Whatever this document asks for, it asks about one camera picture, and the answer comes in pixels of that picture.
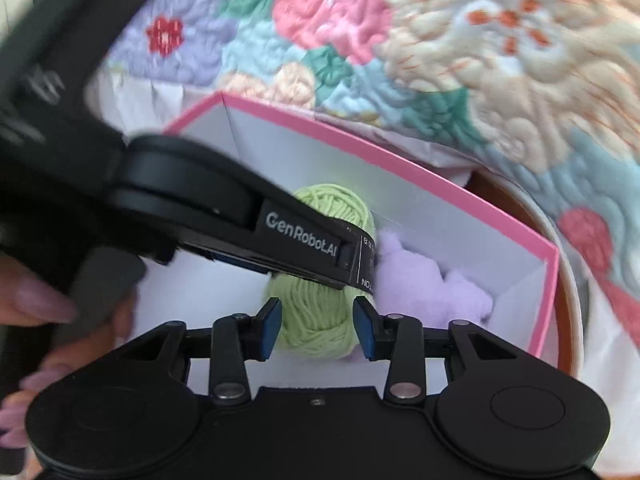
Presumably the purple plush toy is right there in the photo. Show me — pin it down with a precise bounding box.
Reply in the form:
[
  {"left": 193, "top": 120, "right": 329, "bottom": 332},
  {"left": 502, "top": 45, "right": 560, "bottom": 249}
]
[{"left": 371, "top": 230, "right": 494, "bottom": 330}]

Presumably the green yarn ball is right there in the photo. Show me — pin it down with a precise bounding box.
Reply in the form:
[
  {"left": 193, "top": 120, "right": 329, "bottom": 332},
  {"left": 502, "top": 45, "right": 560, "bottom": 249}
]
[{"left": 265, "top": 183, "right": 376, "bottom": 360}]

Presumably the person left hand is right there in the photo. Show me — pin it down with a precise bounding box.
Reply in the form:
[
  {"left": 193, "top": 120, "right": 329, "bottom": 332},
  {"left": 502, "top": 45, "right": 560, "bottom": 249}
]
[{"left": 1, "top": 249, "right": 145, "bottom": 448}]

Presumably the pink cardboard box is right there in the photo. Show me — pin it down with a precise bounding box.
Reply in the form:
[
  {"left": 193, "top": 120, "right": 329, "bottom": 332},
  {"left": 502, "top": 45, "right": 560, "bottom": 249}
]
[{"left": 137, "top": 92, "right": 541, "bottom": 393}]

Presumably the white bed skirt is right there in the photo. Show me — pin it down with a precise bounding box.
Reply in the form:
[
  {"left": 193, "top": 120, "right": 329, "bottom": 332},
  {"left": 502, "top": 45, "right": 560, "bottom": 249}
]
[{"left": 86, "top": 68, "right": 639, "bottom": 479}]

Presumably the striped checkered rug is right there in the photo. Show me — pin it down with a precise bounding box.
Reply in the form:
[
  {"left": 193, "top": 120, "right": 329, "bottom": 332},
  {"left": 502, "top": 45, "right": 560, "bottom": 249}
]
[{"left": 466, "top": 170, "right": 584, "bottom": 378}]

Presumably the floral quilt bedspread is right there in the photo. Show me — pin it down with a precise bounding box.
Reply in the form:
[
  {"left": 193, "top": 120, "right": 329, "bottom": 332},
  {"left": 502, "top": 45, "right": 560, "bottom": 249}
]
[{"left": 106, "top": 0, "right": 639, "bottom": 337}]

